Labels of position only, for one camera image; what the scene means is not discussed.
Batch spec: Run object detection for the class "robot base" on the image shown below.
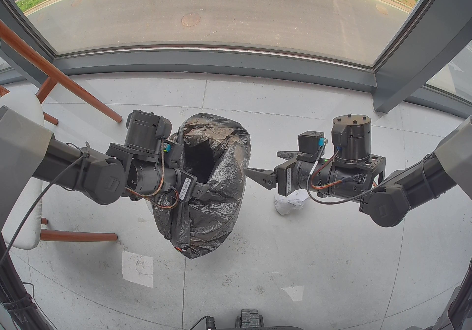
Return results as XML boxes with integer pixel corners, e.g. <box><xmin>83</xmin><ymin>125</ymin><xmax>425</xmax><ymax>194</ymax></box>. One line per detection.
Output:
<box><xmin>189</xmin><ymin>308</ymin><xmax>307</xmax><ymax>330</ymax></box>

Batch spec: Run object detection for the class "black plastic bag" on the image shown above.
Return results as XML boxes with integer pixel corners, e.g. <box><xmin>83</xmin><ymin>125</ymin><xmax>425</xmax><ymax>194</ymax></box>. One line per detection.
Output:
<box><xmin>153</xmin><ymin>113</ymin><xmax>252</xmax><ymax>260</ymax></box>

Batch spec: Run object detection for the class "crumpled white paper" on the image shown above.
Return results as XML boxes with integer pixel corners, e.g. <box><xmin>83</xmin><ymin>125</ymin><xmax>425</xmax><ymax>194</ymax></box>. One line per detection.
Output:
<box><xmin>273</xmin><ymin>190</ymin><xmax>310</xmax><ymax>216</ymax></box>

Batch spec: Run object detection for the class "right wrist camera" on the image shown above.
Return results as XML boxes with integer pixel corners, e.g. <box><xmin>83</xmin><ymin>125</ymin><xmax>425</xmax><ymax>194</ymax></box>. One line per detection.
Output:
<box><xmin>297</xmin><ymin>131</ymin><xmax>327</xmax><ymax>164</ymax></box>

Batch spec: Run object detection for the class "black cable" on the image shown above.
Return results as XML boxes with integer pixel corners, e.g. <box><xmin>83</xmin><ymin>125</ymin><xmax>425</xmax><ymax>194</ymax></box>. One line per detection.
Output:
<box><xmin>0</xmin><ymin>142</ymin><xmax>91</xmax><ymax>267</ymax></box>

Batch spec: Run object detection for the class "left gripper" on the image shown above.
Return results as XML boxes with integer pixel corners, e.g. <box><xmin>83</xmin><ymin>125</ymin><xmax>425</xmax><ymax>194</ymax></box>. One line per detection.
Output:
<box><xmin>162</xmin><ymin>167</ymin><xmax>212</xmax><ymax>208</ymax></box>

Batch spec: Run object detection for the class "white cushioned wooden chair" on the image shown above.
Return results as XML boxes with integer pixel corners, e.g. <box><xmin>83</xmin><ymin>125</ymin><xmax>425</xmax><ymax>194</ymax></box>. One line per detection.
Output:
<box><xmin>0</xmin><ymin>20</ymin><xmax>123</xmax><ymax>250</ymax></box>

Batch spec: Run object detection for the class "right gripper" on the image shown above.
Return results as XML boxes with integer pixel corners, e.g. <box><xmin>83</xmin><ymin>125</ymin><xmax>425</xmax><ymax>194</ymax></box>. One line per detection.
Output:
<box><xmin>245</xmin><ymin>150</ymin><xmax>335</xmax><ymax>201</ymax></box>

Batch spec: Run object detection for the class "window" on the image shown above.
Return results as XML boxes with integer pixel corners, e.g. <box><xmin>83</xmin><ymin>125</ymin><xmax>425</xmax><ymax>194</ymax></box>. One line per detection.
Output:
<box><xmin>0</xmin><ymin>0</ymin><xmax>472</xmax><ymax>120</ymax></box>

